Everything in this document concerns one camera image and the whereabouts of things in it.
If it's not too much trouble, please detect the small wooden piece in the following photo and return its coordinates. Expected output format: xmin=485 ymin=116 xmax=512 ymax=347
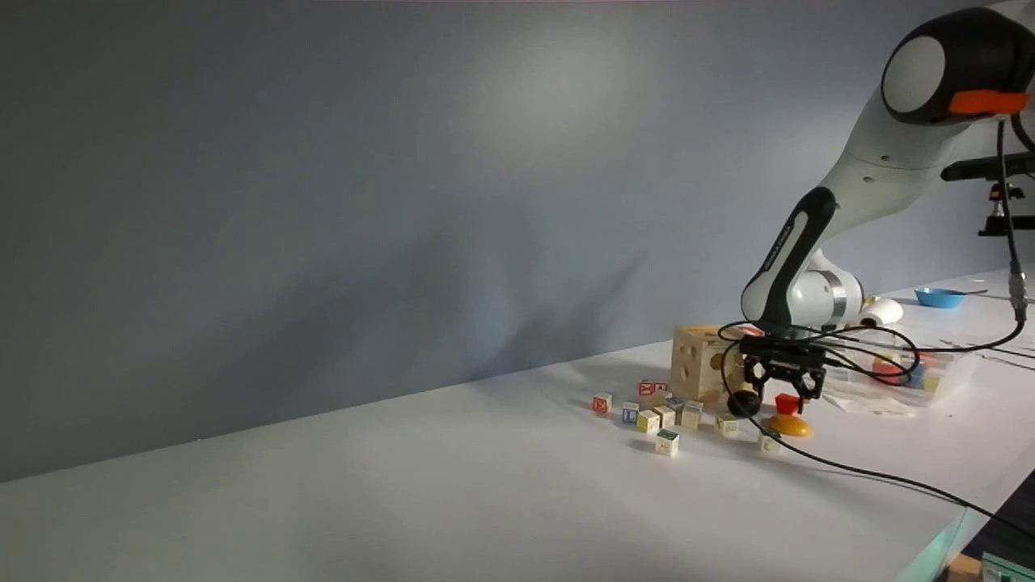
xmin=944 ymin=550 xmax=986 ymax=582

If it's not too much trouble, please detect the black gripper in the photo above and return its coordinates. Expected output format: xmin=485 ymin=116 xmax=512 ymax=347
xmin=741 ymin=347 xmax=830 ymax=415

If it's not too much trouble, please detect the teal box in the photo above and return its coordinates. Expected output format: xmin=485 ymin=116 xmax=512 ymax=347
xmin=980 ymin=550 xmax=1035 ymax=582

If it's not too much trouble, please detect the black camera stand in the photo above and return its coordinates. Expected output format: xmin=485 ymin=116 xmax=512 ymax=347
xmin=938 ymin=147 xmax=1035 ymax=240

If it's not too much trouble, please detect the clear plastic bag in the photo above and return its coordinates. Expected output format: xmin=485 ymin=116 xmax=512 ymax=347
xmin=822 ymin=367 xmax=941 ymax=419

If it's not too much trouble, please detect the blue bowl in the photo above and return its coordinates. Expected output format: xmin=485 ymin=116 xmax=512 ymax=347
xmin=917 ymin=284 xmax=966 ymax=312

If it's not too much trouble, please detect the white roll object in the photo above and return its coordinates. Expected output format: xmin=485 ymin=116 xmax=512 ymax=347
xmin=861 ymin=296 xmax=907 ymax=331

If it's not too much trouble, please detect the wooden shape sorter box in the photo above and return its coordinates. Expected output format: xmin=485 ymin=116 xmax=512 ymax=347
xmin=669 ymin=319 xmax=757 ymax=411

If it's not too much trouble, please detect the clear plastic block container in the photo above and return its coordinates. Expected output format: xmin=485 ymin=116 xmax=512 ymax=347
xmin=853 ymin=340 xmax=974 ymax=411

